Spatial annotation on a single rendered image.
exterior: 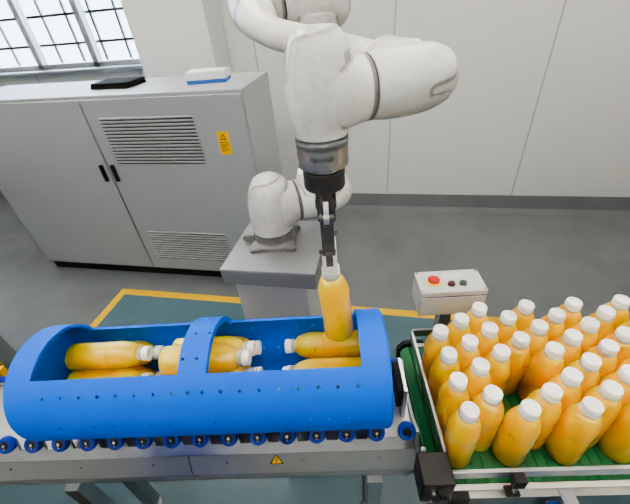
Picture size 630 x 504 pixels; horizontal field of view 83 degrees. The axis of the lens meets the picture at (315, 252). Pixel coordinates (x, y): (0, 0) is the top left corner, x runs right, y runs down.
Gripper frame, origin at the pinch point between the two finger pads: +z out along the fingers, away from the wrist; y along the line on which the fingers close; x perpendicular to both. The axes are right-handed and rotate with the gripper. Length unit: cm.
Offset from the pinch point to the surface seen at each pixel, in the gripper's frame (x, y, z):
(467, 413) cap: 27.5, 19.1, 29.5
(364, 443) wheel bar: 6, 16, 48
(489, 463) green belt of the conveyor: 36, 20, 51
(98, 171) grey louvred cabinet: -161, -171, 45
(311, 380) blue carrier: -5.4, 15.1, 21.4
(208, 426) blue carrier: -29.4, 19.5, 31.1
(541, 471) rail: 44, 25, 43
